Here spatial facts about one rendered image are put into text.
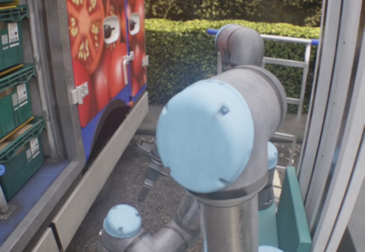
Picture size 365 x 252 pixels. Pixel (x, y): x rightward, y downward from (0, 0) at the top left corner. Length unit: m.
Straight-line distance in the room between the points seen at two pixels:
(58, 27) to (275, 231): 1.21
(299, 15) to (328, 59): 5.07
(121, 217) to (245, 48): 0.58
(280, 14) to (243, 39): 4.88
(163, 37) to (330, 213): 3.03
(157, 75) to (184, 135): 3.29
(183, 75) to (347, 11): 2.96
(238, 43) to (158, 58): 2.71
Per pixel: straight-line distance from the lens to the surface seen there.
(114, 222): 0.63
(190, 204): 0.62
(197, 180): 0.33
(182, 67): 3.51
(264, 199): 1.12
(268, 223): 1.09
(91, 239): 2.06
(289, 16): 5.79
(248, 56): 0.88
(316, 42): 1.87
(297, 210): 0.84
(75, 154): 1.59
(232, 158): 0.30
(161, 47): 3.53
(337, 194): 0.68
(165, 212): 2.18
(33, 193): 1.45
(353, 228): 0.99
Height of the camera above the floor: 1.46
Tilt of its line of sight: 23 degrees down
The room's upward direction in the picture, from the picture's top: straight up
